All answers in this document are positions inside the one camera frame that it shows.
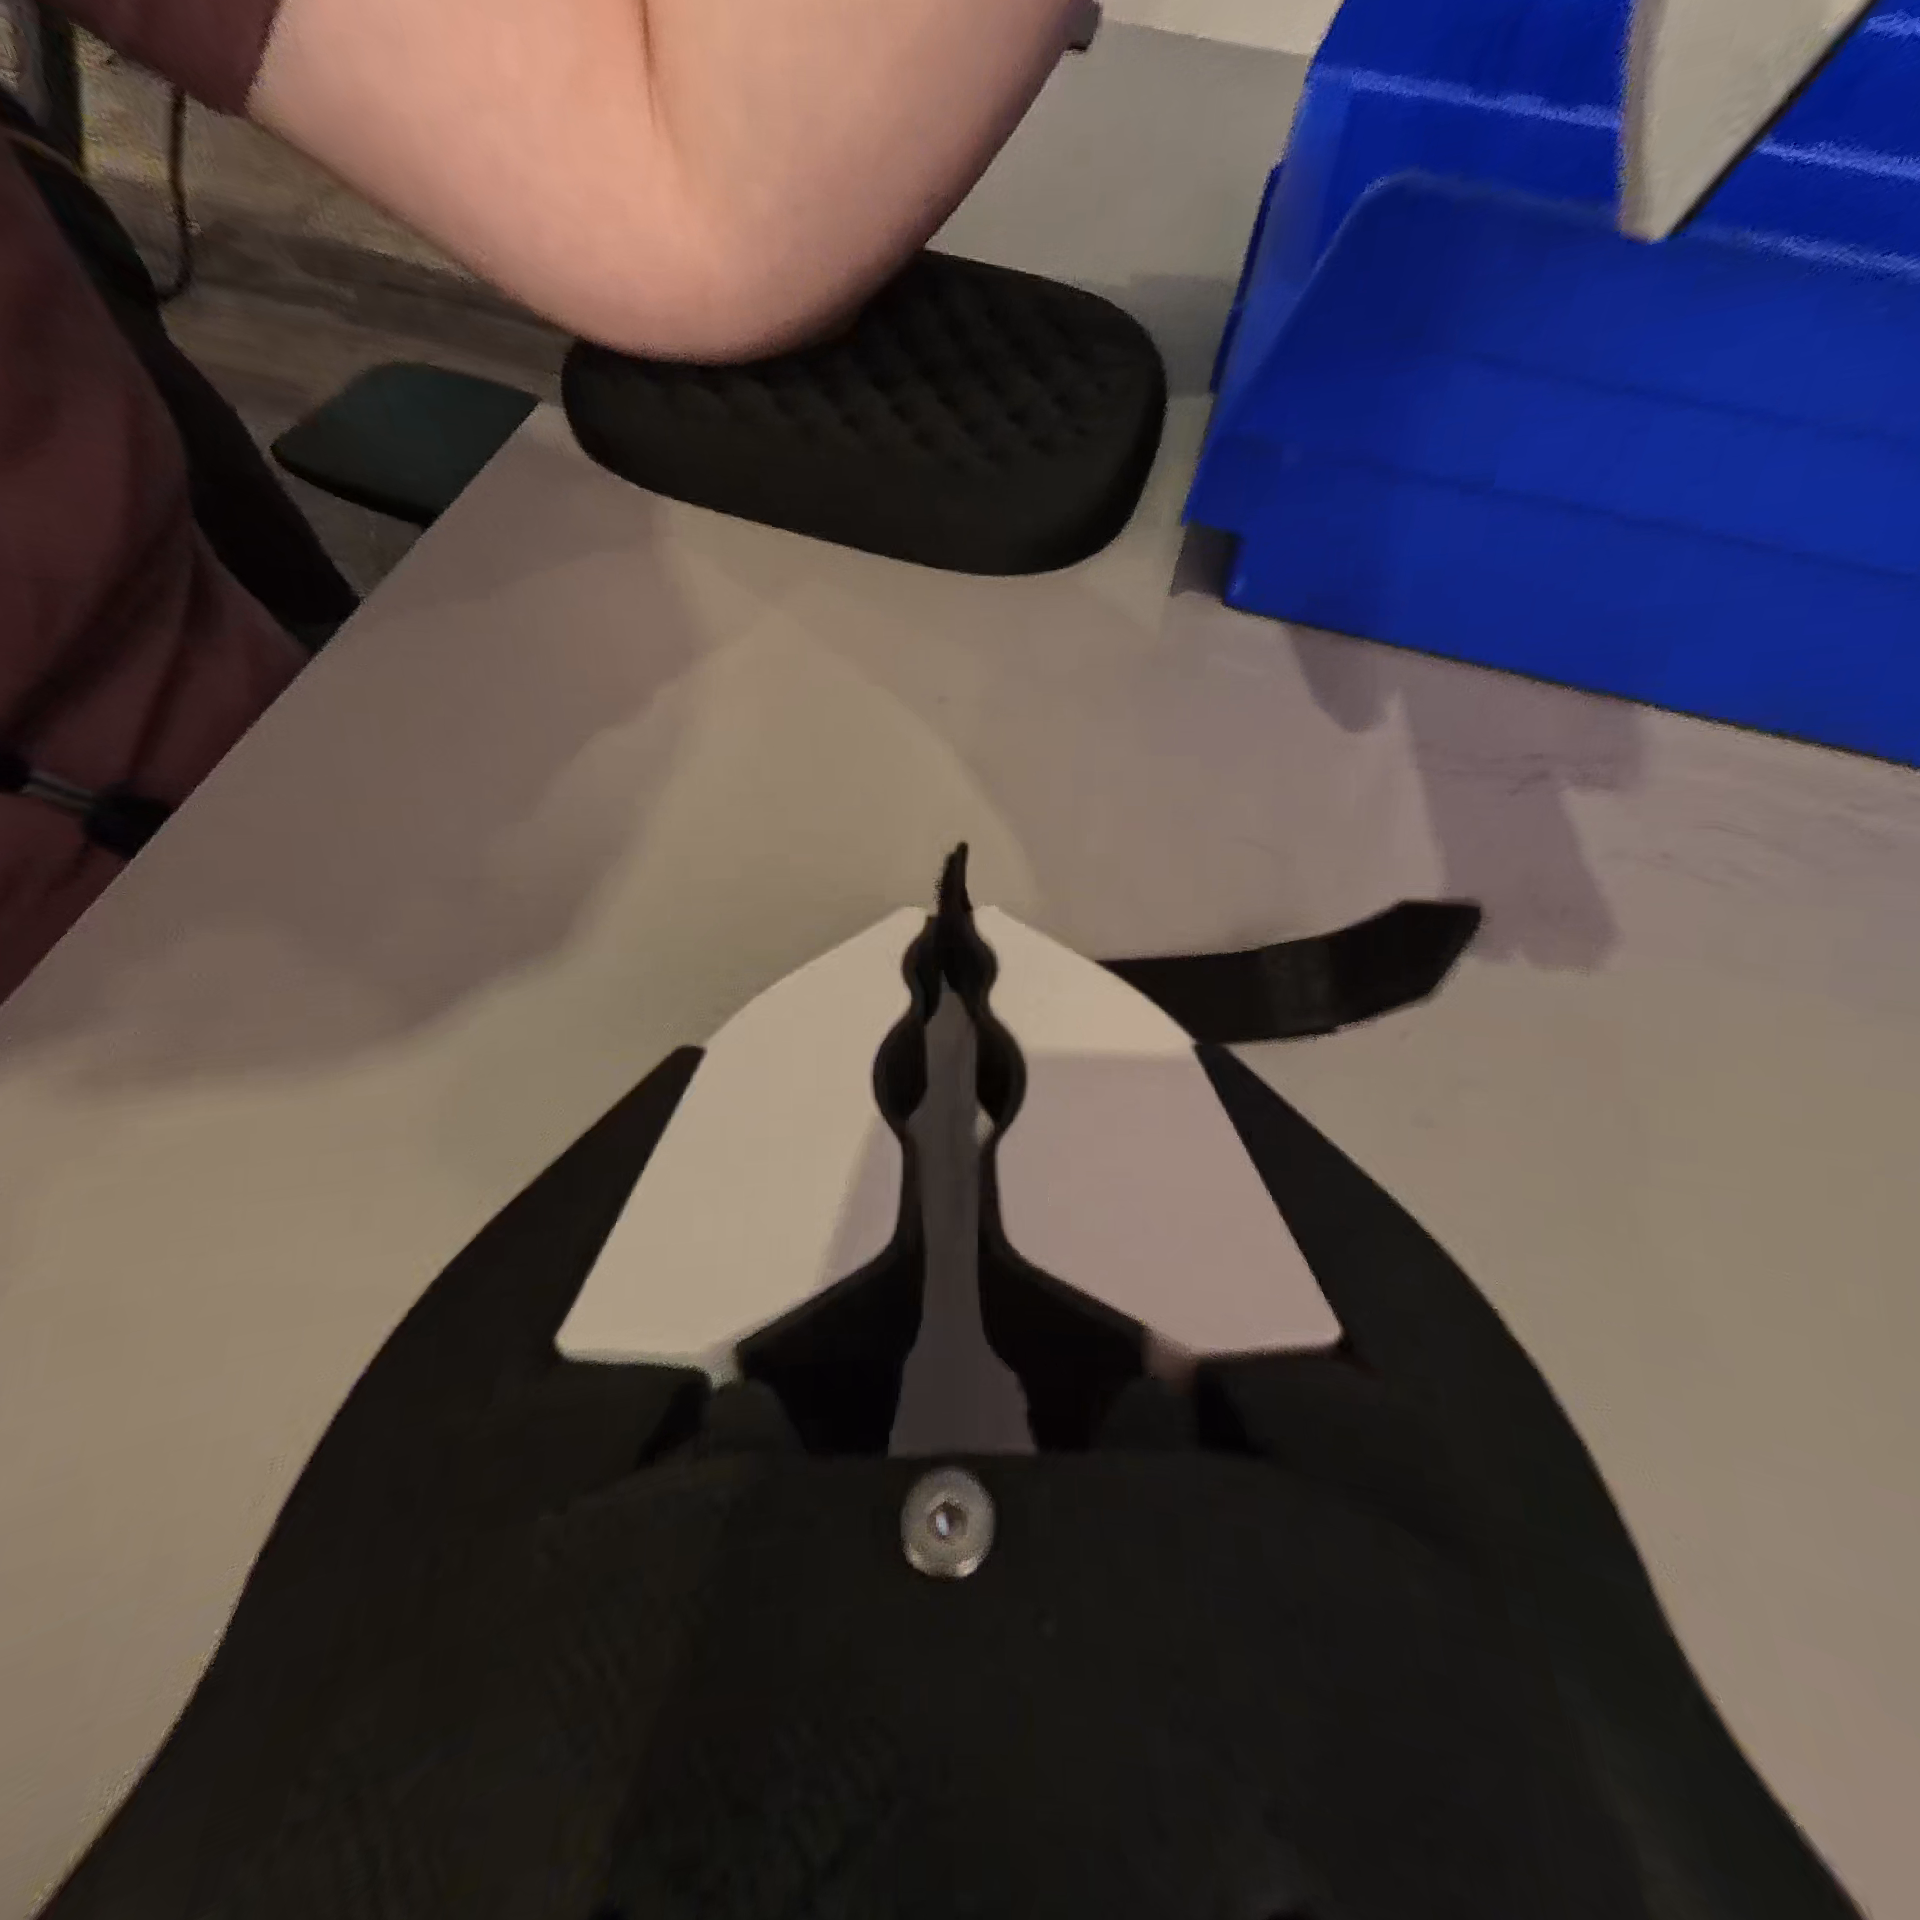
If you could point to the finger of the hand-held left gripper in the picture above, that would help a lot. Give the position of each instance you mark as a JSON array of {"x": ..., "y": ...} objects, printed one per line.
[{"x": 1708, "y": 105}]

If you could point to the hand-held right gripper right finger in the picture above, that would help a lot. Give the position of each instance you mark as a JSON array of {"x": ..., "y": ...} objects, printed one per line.
[{"x": 1155, "y": 1185}]

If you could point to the black office chair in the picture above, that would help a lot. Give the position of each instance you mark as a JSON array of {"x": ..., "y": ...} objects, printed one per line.
[{"x": 398, "y": 436}]

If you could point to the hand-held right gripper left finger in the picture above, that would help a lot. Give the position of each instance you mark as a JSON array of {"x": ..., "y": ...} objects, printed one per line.
[{"x": 750, "y": 1170}]

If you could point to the person's left forearm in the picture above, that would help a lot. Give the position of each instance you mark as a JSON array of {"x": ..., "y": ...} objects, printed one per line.
[{"x": 644, "y": 166}]

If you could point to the black chair armrest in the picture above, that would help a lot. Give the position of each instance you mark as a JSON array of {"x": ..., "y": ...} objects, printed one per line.
[{"x": 885, "y": 420}]

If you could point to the black hook-and-loop tie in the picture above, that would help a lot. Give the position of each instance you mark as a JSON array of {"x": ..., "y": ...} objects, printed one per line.
[{"x": 1306, "y": 975}]

